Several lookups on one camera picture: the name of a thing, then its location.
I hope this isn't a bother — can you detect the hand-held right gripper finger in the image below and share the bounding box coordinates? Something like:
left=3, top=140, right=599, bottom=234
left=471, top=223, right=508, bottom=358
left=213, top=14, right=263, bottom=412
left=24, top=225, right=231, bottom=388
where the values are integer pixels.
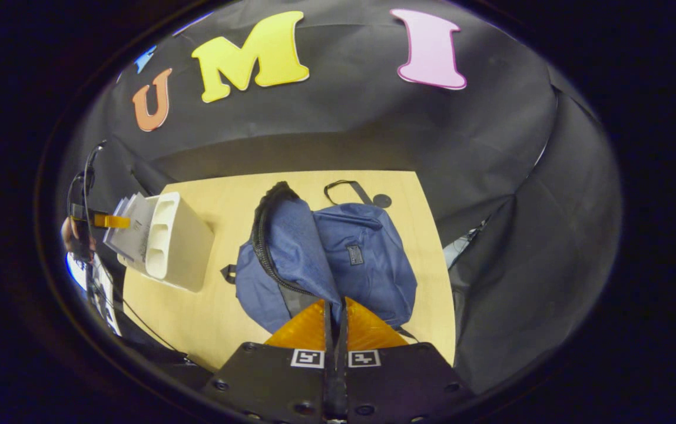
left=336, top=297, right=474, bottom=424
left=201, top=297, right=337, bottom=424

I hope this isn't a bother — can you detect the lavender book with dark picture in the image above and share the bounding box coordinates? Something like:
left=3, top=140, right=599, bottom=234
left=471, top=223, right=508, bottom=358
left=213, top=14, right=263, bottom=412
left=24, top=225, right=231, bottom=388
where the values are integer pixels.
left=119, top=193, right=157, bottom=264

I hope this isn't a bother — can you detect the blue schoolbag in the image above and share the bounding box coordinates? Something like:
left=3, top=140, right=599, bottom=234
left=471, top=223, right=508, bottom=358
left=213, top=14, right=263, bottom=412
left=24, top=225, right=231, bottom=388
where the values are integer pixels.
left=220, top=180, right=420, bottom=343

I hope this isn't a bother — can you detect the white plastic bookshelf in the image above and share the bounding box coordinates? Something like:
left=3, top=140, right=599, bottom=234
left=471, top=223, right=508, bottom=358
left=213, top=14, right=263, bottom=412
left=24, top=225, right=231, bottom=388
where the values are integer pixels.
left=117, top=191, right=215, bottom=293

